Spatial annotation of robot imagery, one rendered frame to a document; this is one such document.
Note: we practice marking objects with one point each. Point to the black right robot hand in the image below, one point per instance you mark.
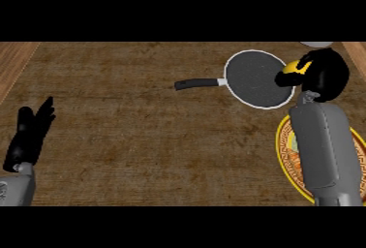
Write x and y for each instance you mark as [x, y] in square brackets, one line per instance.
[326, 75]

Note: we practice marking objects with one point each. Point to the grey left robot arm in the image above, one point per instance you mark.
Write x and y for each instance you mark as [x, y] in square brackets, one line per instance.
[18, 189]

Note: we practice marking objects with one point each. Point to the yellow rimmed patterned plate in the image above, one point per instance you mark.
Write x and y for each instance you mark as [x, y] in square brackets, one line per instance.
[285, 151]

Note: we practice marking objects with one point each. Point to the pale grey round object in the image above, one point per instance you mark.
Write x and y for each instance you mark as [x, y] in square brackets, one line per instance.
[314, 44]

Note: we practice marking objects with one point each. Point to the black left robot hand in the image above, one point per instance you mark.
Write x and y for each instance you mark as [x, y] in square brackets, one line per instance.
[26, 139]

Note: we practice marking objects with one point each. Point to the yellow lemon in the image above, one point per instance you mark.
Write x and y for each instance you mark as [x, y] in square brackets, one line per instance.
[289, 68]

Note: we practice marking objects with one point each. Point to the black frying pan white rim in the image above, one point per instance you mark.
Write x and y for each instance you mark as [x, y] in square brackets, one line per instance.
[254, 79]

